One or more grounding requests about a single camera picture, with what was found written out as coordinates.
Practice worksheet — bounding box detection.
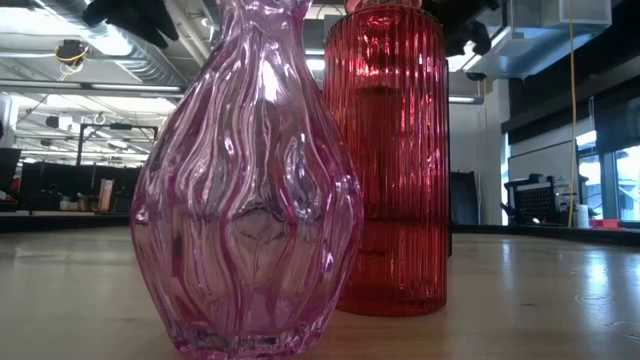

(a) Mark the pink wavy glass vase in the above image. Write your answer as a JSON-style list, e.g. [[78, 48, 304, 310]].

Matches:
[[128, 0, 365, 360]]

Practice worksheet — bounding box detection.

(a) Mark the black standing panel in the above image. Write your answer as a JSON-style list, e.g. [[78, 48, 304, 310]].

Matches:
[[449, 171, 480, 226]]

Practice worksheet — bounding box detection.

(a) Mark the window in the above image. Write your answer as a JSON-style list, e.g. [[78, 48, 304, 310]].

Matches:
[[575, 130, 640, 223]]

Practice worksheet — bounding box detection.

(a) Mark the black table edge rail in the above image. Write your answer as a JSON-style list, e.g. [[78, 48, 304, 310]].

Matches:
[[449, 222, 501, 236]]

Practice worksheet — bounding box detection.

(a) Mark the red ribbed cylinder vase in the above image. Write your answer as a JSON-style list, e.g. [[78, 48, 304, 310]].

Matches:
[[321, 0, 450, 318]]

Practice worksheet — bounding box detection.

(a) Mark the long ceiling light strip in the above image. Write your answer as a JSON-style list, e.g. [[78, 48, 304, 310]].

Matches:
[[0, 78, 184, 97]]

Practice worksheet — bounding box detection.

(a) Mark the black desk row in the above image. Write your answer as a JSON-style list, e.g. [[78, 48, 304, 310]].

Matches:
[[19, 160, 143, 214]]

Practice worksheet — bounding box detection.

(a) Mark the peach paper bag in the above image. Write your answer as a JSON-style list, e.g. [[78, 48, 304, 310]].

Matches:
[[97, 178, 116, 213]]

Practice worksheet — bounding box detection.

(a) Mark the black overhead gantry frame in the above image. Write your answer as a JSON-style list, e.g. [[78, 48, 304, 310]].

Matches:
[[75, 122, 159, 167]]

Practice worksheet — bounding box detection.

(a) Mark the yellow black ceiling cable reel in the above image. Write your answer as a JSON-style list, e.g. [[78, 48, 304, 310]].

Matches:
[[54, 38, 90, 69]]

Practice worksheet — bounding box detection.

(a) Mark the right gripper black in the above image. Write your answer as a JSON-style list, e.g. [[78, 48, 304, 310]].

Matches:
[[424, 0, 501, 58]]

